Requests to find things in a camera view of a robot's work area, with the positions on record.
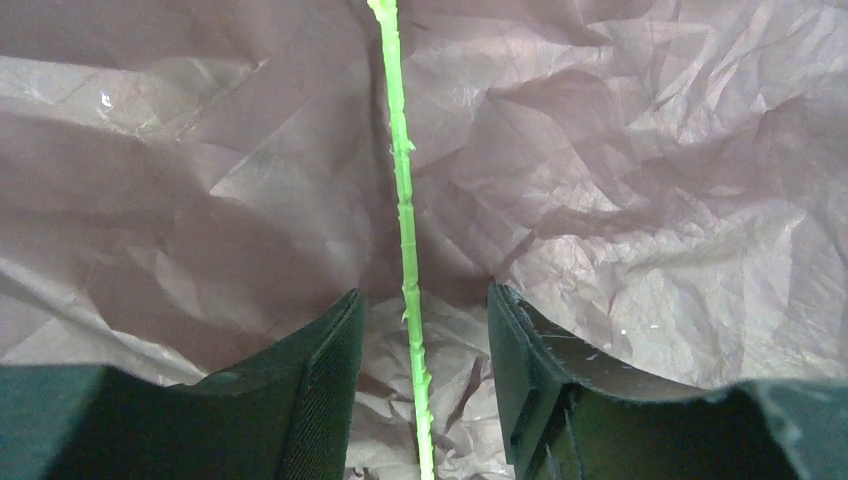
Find dark red wrapping paper sheet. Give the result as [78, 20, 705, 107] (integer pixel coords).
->
[1, 1, 847, 479]

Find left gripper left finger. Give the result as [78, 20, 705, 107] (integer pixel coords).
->
[192, 288, 366, 480]

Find red paper flower bouquet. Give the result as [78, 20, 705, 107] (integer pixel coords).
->
[367, 0, 436, 480]

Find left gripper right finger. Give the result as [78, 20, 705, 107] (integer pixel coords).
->
[486, 282, 710, 480]

